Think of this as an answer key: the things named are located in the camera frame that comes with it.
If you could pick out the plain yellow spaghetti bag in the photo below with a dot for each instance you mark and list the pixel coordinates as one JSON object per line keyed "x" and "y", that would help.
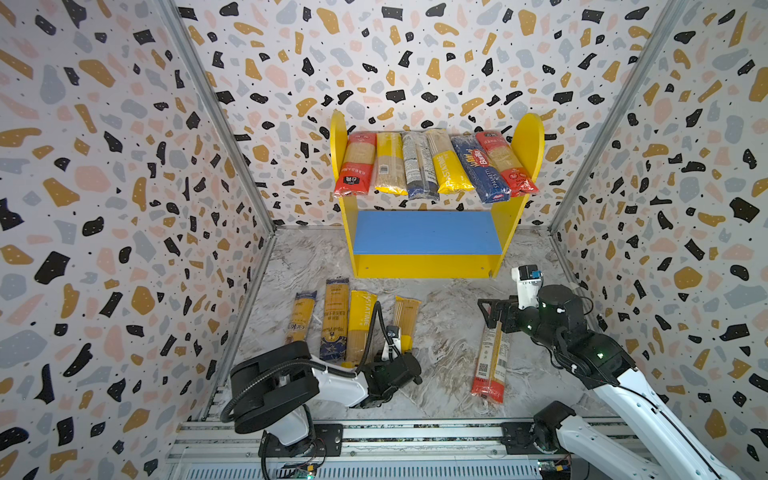
{"x": 389, "y": 167}

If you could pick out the red spaghetti bag black label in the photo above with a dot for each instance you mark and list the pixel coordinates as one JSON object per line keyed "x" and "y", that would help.
{"x": 357, "y": 167}

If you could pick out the yellow Pastatime spaghetti bag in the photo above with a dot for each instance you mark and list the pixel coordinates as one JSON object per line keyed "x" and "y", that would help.
{"x": 360, "y": 314}

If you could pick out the dark blue spaghetti bag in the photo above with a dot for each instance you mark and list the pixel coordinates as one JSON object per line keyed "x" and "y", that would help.
{"x": 301, "y": 317}

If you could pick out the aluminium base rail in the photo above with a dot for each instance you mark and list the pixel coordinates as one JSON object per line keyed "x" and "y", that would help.
{"x": 408, "y": 449}

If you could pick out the orange blue spaghetti bag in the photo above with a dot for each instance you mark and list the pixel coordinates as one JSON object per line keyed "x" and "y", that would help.
{"x": 334, "y": 332}

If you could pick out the clear white label spaghetti bag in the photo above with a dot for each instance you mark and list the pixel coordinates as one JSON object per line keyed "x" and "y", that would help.
{"x": 421, "y": 181}

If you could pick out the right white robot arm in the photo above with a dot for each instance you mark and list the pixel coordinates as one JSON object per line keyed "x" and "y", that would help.
{"x": 605, "y": 368}

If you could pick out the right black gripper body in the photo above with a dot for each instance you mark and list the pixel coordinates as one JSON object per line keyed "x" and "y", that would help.
{"x": 507, "y": 315}

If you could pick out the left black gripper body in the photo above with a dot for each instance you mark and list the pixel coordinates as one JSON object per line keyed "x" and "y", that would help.
{"x": 379, "y": 365}

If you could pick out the yellow shelf with coloured boards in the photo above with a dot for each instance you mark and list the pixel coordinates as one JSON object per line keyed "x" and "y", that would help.
{"x": 441, "y": 244}

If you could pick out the red spaghetti bag top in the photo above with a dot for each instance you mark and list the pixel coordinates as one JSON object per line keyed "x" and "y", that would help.
{"x": 503, "y": 158}

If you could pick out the blue Barilla spaghetti bag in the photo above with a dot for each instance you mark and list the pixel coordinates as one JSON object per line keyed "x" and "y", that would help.
{"x": 487, "y": 180}

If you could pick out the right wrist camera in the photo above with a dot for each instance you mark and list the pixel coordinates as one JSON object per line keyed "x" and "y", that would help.
{"x": 528, "y": 279}

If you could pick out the red clear spaghetti bag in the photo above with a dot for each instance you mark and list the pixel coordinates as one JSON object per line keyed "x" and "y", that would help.
{"x": 489, "y": 381}

